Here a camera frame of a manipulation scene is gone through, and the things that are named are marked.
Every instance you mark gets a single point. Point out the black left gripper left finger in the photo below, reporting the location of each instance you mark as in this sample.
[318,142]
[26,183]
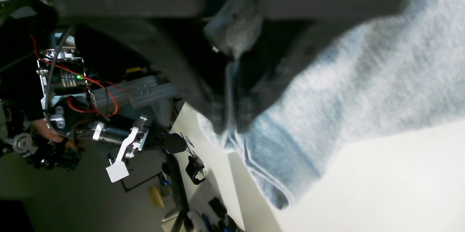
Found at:
[169,34]

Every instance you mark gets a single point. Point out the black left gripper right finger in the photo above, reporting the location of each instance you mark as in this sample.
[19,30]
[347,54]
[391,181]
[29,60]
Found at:
[293,33]

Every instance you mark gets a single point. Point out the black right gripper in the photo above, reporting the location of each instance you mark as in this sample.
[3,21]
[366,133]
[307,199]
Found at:
[116,129]

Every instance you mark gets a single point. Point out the grey T-shirt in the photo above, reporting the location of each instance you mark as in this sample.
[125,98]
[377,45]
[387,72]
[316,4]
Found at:
[387,76]

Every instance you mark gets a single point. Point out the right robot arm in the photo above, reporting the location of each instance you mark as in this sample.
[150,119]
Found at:
[60,85]

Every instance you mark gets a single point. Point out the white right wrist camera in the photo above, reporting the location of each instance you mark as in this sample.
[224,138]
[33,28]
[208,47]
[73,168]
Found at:
[117,171]

